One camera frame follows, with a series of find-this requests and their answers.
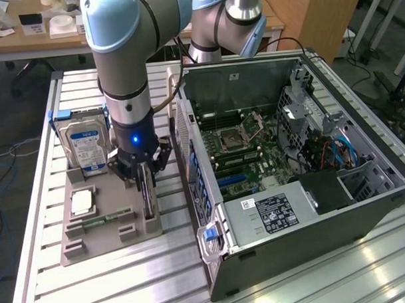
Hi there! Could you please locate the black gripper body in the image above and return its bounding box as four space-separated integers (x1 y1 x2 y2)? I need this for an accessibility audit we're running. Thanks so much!
110 107 162 163

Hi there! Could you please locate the graphics card with metal bracket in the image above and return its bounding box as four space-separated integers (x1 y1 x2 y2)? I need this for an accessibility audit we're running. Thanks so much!
136 161 158 221

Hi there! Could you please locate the silver CPU chip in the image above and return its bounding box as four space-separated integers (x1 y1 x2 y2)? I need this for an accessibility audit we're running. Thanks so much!
70 191 95 217

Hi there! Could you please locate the green RAM stick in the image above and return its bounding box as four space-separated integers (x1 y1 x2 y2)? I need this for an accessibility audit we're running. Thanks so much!
80 212 120 229

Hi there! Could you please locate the grey plastic parts rack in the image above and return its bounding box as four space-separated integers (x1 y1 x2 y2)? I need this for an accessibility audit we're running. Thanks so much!
56 124 164 268

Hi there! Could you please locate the CPU socket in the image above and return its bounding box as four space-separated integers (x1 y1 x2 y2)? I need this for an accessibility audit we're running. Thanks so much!
217 126 249 155

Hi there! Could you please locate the blue expansion slot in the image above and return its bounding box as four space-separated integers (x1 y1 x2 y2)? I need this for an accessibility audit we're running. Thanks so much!
217 172 248 189

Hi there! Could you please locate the installed RAM stick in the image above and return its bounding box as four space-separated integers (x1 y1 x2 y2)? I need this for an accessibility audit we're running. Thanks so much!
215 151 260 169

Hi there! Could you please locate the metal socket cover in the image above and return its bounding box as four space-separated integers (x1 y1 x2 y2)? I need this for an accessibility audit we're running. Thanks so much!
239 110 267 138

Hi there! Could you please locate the blue case latch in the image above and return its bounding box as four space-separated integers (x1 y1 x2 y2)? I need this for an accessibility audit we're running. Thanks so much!
203 225 221 243

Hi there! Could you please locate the green motherboard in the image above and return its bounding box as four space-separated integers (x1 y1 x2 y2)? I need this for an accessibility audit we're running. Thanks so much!
190 94 301 204

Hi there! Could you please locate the grey power supply unit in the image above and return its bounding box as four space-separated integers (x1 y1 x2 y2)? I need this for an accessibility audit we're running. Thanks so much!
221 180 322 250

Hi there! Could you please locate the black chair base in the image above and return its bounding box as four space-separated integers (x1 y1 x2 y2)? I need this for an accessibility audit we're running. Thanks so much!
9 58 59 98

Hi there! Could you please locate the plain white box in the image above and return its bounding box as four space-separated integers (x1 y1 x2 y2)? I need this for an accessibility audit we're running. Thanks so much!
74 13 87 35

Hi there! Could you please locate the wooden desk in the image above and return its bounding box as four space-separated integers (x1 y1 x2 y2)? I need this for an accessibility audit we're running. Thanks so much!
0 0 287 64

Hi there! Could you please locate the metal disk bay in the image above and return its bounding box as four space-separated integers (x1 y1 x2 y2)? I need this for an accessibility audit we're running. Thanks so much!
274 84 327 150

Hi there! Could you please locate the white box with black label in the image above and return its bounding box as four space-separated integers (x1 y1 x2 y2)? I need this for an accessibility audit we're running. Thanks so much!
17 13 47 37

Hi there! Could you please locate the black open PC case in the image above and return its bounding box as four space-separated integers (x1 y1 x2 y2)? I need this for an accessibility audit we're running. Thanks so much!
170 44 405 303

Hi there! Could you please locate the wooden cabinet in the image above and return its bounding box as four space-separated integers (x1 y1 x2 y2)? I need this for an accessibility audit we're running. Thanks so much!
260 0 368 68

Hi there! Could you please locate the hard disk with blue bracket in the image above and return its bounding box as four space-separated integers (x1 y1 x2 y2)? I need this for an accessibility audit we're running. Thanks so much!
49 104 116 179

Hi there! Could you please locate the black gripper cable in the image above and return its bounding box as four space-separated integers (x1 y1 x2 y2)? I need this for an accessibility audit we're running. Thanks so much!
150 35 202 113

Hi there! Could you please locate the grey floor cable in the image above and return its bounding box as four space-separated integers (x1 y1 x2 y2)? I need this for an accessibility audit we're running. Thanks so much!
0 134 43 159

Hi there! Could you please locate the blue floor cable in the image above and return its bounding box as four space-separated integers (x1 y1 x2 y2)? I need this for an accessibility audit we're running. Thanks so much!
0 157 22 290

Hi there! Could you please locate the red wire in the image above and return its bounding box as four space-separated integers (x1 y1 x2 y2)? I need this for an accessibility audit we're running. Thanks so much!
318 140 338 170

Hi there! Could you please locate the black cable over case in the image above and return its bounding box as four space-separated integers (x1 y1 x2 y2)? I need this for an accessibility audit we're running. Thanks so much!
255 37 324 62

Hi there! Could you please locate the blue wire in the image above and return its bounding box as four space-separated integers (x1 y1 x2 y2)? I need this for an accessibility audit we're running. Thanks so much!
331 137 359 169

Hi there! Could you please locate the white desk frame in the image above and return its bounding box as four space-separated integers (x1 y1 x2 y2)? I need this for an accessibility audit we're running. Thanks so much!
348 0 405 78

